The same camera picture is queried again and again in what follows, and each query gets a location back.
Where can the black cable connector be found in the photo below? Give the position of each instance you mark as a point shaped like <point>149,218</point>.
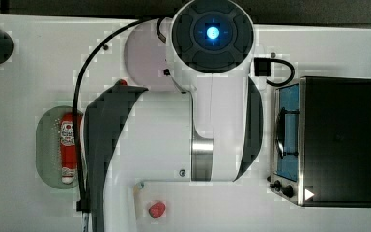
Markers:
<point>262,68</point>

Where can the green oval strainer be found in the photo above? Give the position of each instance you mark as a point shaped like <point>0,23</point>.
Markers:
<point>48,155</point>

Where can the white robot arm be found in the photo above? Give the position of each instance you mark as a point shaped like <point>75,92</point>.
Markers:
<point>210,128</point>

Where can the red plush strawberry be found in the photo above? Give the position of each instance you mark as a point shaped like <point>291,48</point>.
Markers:
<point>157,210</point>

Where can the red plush ketchup bottle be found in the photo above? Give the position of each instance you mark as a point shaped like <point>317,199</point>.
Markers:
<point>67,149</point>

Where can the lilac oval plate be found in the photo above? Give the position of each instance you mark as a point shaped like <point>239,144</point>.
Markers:
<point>145,57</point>

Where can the black toaster oven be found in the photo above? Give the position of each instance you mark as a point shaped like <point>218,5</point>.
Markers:
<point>322,142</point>

